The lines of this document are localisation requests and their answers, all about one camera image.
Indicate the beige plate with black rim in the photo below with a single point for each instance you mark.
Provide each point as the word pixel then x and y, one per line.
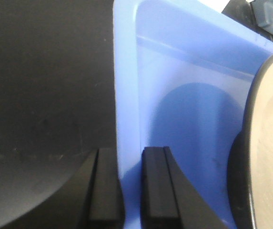
pixel 250 163

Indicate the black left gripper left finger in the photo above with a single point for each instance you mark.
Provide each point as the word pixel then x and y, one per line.
pixel 90 199

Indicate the blue plastic tray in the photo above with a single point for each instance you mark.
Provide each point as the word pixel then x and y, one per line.
pixel 182 75

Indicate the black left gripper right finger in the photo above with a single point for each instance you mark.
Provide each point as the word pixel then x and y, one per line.
pixel 185 196

